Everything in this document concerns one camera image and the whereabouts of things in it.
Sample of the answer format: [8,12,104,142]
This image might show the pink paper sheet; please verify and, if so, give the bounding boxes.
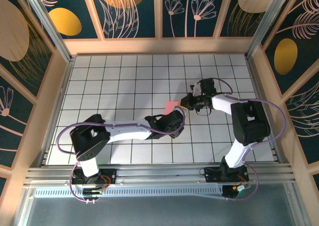
[164,101,181,113]

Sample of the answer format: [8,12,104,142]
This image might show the black controller board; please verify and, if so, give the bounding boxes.
[82,187,104,196]
[222,183,252,200]

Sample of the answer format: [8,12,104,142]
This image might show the thin black right gripper cable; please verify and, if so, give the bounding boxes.
[195,104,210,116]

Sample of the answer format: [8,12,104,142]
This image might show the long aluminium mounting rail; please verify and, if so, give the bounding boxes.
[23,163,299,187]

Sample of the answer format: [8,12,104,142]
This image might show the aluminium side rail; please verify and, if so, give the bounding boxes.
[245,55,284,163]
[37,56,75,167]

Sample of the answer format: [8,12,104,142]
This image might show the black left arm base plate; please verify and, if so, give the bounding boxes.
[71,168,118,186]

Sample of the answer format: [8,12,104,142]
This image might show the white slotted cable duct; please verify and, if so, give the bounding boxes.
[33,187,225,198]

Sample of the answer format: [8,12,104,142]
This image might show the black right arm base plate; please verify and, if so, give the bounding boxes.
[204,166,249,183]

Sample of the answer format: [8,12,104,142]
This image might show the orange wire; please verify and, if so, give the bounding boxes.
[236,174,250,187]
[99,175,112,188]

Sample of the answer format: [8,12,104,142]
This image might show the flower outlines wall panel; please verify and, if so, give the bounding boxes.
[161,0,228,38]

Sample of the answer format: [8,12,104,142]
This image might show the yellow oval fern wall panel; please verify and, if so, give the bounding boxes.
[264,0,319,95]

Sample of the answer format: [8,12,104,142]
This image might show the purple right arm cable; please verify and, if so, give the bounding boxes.
[211,78,287,202]

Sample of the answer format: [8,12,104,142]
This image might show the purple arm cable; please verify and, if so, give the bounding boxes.
[211,78,287,202]
[56,106,187,204]

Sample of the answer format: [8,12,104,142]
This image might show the aluminium corner post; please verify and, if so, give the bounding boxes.
[21,0,74,62]
[245,0,292,60]

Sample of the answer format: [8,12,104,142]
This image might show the leaf outlines wall panel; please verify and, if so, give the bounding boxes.
[285,79,319,165]

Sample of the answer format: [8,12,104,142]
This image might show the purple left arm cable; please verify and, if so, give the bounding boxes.
[56,106,187,204]

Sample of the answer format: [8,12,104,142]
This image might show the yellow ovals wall panel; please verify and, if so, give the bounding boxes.
[33,0,99,39]

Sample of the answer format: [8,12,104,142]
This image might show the single flower wall panel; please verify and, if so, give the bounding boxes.
[0,76,34,168]

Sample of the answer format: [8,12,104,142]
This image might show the large beige disc wall panel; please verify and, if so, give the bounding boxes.
[0,0,54,97]

